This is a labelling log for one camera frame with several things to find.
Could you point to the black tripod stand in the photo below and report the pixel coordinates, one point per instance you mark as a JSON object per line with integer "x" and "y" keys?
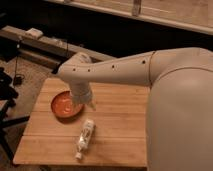
{"x": 8, "y": 94}

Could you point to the long grey baseboard rail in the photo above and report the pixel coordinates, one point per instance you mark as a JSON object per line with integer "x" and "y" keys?
{"x": 49, "y": 44}

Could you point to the clear plastic bottle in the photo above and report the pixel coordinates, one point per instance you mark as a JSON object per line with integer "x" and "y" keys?
{"x": 84, "y": 139}

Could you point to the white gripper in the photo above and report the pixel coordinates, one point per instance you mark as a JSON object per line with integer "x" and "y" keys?
{"x": 82, "y": 94}

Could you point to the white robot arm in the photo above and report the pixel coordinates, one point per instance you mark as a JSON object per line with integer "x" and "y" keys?
{"x": 179, "y": 116}

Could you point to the wooden table board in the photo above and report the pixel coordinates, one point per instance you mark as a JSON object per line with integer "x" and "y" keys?
{"x": 118, "y": 140}

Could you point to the small white box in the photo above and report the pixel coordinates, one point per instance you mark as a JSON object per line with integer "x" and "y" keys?
{"x": 34, "y": 33}

